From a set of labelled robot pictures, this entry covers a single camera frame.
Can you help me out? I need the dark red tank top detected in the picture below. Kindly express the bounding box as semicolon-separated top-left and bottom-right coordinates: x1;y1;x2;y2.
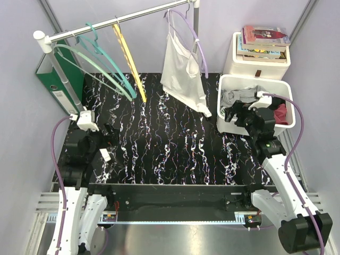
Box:
274;104;288;125

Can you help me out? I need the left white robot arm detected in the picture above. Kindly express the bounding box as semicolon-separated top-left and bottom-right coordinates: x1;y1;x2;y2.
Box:
47;124;119;254

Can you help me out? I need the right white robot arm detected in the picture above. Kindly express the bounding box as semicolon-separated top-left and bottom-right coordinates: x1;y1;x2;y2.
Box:
224;100;333;254

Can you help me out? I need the light green hanger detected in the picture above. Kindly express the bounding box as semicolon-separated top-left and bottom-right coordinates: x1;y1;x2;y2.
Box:
54;44;136;101

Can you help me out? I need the teal hanger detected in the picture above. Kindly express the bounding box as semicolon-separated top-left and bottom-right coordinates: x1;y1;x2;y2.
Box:
76;23;137;99

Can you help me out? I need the white tank top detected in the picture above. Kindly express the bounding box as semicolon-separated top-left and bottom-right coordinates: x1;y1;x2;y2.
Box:
160;12;212;118

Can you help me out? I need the purple hanger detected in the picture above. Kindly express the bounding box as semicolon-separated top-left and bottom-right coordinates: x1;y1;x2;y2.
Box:
163;4;209;79

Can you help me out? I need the yellow hanger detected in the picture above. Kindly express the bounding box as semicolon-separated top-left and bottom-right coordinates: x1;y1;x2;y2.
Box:
112;24;147;103

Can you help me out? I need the grey garment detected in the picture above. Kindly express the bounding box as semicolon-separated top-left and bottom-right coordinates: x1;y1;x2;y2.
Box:
220;86;265;111

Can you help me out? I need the black garment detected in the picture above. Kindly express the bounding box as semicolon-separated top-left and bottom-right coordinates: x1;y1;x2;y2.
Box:
268;97;286;111

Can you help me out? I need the white storage box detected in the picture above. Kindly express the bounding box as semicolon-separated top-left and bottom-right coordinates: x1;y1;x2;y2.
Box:
223;32;291;80

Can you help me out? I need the white laundry bin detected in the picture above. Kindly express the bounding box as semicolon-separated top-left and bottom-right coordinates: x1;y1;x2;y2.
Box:
217;74;296;136

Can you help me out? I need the black marbled mat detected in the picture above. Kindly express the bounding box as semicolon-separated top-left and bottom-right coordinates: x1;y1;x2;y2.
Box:
82;73;272;185

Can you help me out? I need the middle book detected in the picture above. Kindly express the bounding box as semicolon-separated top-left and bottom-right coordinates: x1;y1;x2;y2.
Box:
236;34;286;58

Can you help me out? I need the bottom book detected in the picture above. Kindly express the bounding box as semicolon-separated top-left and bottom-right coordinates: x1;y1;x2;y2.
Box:
242;52;287;63

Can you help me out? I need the top pink book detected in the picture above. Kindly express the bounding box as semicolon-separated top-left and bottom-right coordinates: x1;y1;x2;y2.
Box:
242;25;291;46

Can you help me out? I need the green binder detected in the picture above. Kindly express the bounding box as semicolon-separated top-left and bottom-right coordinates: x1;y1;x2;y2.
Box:
36;47;84;114

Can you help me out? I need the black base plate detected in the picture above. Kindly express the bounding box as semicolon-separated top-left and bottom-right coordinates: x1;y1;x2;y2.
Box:
89;183;277;212

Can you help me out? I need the silver clothes rail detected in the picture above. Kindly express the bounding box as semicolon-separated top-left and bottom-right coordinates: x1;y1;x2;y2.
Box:
33;0;200;111

